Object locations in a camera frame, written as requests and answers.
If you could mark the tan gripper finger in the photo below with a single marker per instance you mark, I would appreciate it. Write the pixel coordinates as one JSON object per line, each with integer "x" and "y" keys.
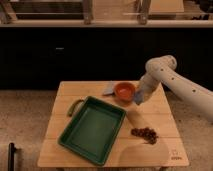
{"x": 146, "y": 96}

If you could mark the blue sponge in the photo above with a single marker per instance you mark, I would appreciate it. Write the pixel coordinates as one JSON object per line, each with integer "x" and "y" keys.
{"x": 138, "y": 97}

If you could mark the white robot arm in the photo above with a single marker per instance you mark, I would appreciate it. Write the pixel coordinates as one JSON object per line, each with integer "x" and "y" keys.
{"x": 162, "y": 70}

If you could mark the green rectangular tray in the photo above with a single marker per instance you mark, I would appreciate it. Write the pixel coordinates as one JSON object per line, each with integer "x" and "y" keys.
{"x": 93, "y": 130}

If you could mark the orange bowl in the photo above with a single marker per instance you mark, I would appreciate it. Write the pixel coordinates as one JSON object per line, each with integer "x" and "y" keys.
{"x": 124, "y": 91}

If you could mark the bunch of red grapes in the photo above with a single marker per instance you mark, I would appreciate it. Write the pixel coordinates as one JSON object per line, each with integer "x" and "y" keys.
{"x": 148, "y": 134}

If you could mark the wooden folding table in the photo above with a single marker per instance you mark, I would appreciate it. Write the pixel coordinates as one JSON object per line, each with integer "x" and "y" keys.
{"x": 128, "y": 150}

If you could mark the green pepper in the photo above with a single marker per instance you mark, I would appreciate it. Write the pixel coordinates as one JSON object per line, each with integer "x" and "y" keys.
{"x": 73, "y": 107}

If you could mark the dark counter cabinet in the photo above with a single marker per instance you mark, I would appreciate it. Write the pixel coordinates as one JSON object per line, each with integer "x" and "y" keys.
{"x": 40, "y": 56}

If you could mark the black pole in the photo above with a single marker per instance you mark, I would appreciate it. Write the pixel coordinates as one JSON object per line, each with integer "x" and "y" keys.
{"x": 11, "y": 154}

